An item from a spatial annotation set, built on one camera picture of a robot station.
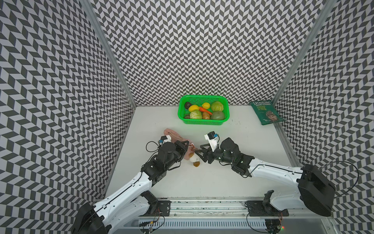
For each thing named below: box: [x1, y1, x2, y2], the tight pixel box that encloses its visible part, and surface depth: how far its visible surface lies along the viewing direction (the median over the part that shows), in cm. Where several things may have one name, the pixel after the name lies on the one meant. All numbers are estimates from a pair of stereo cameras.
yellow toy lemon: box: [201, 102, 211, 110], surface depth 117 cm
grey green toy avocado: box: [210, 110, 225, 120], surface depth 104 cm
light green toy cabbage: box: [210, 101, 225, 112], surface depth 110 cm
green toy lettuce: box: [189, 109, 203, 120], surface depth 107 cm
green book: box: [250, 99, 286, 126], surface depth 114 cm
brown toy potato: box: [202, 111, 211, 120], surface depth 107 cm
